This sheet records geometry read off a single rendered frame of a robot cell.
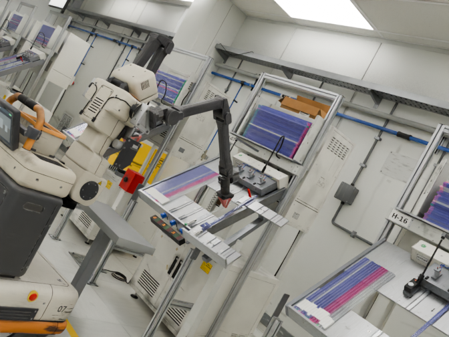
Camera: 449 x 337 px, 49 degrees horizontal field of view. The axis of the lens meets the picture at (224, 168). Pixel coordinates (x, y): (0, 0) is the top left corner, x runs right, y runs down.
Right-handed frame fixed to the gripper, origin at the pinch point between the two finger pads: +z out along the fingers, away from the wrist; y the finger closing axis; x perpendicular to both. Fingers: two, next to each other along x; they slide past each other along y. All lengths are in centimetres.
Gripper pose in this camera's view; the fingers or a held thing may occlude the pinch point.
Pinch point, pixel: (224, 206)
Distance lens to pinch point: 303.2
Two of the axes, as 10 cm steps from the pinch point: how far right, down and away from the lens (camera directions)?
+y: -6.0, -3.3, 7.3
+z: 0.0, 9.1, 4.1
